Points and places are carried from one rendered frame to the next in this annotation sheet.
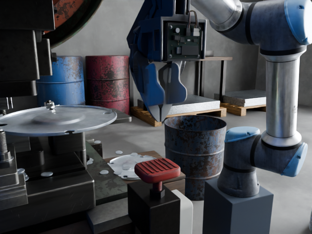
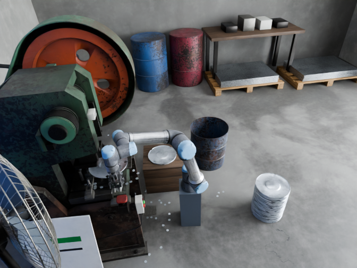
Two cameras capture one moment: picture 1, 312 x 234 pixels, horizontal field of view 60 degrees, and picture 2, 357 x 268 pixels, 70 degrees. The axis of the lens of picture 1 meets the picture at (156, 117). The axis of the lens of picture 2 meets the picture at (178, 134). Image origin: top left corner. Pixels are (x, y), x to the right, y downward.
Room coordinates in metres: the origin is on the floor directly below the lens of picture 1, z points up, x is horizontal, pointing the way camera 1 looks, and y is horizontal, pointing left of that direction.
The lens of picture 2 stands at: (-0.46, -0.78, 2.09)
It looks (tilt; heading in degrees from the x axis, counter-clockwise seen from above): 37 degrees down; 22
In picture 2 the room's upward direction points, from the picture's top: 3 degrees counter-clockwise
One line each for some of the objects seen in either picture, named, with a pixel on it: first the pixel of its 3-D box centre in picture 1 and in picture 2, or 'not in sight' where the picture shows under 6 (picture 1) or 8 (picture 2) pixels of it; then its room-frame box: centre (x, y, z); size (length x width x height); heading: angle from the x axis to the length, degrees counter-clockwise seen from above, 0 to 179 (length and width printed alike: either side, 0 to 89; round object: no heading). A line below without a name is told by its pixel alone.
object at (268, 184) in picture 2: not in sight; (272, 185); (1.24, -0.97, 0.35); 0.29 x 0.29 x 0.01
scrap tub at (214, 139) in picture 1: (193, 155); (208, 144); (1.76, -0.26, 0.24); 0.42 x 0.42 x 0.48
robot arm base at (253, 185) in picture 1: (238, 174); (189, 181); (0.93, -0.31, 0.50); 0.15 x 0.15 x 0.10
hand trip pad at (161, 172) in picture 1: (157, 185); (122, 201); (0.43, 0.00, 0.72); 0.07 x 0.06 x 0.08; 119
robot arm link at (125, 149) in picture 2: not in sight; (125, 148); (0.49, -0.07, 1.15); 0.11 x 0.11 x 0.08; 47
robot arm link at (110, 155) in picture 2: not in sight; (110, 156); (0.41, -0.02, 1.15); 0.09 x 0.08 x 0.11; 137
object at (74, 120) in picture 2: not in sight; (58, 127); (0.38, 0.26, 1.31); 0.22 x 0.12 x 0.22; 119
